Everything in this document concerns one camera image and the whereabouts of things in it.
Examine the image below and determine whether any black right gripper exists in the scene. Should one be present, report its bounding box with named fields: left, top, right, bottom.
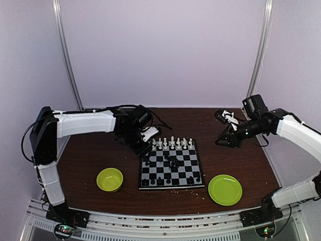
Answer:
left=215, top=116, right=267, bottom=148

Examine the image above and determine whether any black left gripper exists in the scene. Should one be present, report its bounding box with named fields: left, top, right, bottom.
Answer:
left=120, top=128, right=152, bottom=159

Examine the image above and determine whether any black and grey chessboard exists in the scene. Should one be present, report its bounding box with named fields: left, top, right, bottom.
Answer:
left=138, top=137, right=206, bottom=190

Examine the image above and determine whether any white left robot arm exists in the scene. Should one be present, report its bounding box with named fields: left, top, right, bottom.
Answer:
left=24, top=104, right=171, bottom=223

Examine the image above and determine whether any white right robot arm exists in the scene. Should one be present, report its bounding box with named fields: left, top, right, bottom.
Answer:
left=214, top=94, right=320, bottom=222

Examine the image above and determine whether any green bowl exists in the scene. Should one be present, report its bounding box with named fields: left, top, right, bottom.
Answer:
left=96, top=168, right=123, bottom=193

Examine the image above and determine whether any green plate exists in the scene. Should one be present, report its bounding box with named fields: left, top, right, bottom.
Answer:
left=208, top=174, right=243, bottom=206

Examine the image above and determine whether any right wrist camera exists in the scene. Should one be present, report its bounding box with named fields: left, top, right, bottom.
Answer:
left=214, top=109, right=239, bottom=131

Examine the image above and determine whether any right aluminium corner post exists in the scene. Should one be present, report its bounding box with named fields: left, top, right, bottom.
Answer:
left=245, top=0, right=274, bottom=98

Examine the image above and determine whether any aluminium corner post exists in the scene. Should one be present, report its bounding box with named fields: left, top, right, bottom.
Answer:
left=52, top=0, right=84, bottom=110
left=245, top=0, right=274, bottom=98

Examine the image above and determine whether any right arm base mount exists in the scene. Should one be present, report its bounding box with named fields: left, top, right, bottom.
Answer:
left=239, top=189, right=283, bottom=227

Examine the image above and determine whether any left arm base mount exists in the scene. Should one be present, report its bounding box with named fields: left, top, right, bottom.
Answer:
left=43, top=194, right=90, bottom=228

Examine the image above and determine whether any left aluminium corner post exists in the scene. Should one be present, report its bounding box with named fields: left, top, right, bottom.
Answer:
left=52, top=0, right=84, bottom=110

